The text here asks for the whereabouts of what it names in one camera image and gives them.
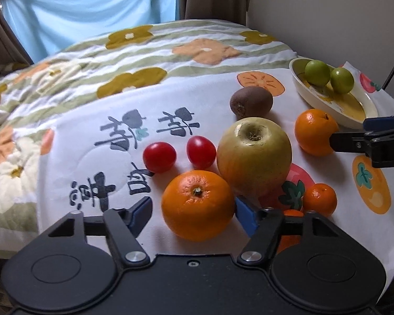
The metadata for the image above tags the light blue curtain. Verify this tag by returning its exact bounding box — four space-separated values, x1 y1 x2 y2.
2 0 178 64

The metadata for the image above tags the red cherry tomato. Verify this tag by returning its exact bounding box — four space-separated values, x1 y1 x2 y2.
186 135 217 170
142 141 177 174

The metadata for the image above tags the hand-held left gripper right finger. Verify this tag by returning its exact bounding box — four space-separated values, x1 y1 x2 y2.
235 196 341 267

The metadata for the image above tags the floral striped blanket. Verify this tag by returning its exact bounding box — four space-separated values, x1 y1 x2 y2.
0 19 299 248

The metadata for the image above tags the yellow-green apple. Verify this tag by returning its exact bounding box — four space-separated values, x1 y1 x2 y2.
216 117 293 198

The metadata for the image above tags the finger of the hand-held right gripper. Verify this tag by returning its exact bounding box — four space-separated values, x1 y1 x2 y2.
329 125 394 169
363 113 394 132

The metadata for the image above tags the right green lime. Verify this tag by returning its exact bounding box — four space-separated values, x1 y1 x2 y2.
330 67 354 94

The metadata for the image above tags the brown kiwi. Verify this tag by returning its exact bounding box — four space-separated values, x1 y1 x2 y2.
230 86 274 118

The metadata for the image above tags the cream oval bowl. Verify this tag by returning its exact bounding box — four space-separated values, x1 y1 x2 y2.
289 58 380 130

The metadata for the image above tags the white printed cloth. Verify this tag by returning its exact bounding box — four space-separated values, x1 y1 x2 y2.
36 60 394 271

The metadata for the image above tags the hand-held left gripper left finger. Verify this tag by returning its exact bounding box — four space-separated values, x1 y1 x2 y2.
49 196 153 268

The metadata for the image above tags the large orange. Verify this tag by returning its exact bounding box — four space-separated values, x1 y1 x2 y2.
161 170 236 242

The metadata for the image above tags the small mandarin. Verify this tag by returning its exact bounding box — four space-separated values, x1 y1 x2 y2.
277 209 305 254
303 183 338 217

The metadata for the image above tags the medium orange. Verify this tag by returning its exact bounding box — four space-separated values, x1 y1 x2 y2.
294 108 339 157

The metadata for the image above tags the green plum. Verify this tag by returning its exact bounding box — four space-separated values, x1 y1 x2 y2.
304 59 331 86

